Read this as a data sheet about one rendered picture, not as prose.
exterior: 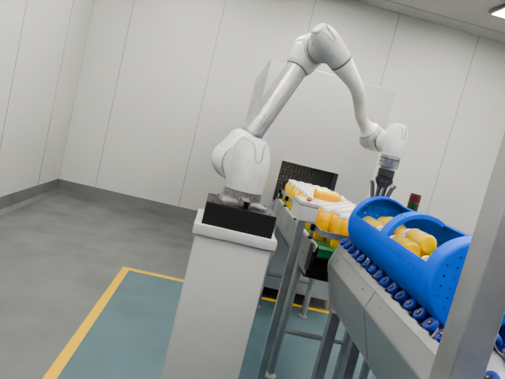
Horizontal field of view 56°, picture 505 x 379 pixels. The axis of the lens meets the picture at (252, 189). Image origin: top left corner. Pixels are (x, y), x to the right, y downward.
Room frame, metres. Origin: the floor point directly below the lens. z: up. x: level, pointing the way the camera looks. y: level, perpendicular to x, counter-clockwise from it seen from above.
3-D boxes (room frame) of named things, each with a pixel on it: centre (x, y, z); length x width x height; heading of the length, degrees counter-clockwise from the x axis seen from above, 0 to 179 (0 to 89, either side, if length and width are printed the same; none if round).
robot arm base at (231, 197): (1.86, 0.03, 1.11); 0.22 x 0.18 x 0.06; 12
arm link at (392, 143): (2.23, -0.58, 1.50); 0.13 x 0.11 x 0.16; 24
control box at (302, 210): (2.47, -0.29, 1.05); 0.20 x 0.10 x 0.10; 6
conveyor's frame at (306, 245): (3.16, -0.52, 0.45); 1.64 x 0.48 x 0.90; 6
